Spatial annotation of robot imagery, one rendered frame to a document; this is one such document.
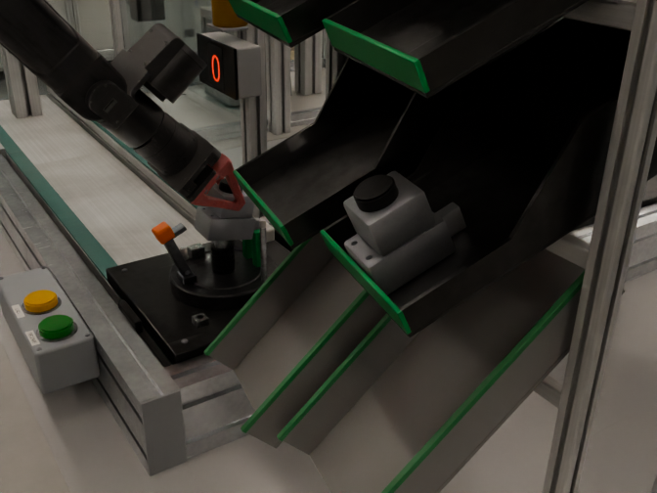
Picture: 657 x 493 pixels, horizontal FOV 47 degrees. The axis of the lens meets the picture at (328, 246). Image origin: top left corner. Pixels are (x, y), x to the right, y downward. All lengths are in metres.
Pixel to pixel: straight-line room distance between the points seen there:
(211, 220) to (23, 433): 0.33
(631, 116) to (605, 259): 0.09
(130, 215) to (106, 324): 0.41
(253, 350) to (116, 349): 0.19
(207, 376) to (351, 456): 0.24
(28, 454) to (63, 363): 0.11
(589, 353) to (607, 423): 0.45
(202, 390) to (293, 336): 0.14
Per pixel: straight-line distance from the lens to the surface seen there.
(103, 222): 1.33
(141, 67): 0.83
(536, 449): 0.94
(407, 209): 0.51
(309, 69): 2.24
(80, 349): 0.94
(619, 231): 0.51
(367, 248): 0.53
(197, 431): 0.88
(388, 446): 0.64
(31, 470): 0.93
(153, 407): 0.83
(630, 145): 0.50
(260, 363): 0.77
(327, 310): 0.74
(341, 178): 0.66
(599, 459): 0.95
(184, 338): 0.89
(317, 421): 0.68
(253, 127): 1.15
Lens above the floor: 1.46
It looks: 27 degrees down
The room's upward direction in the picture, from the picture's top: 1 degrees clockwise
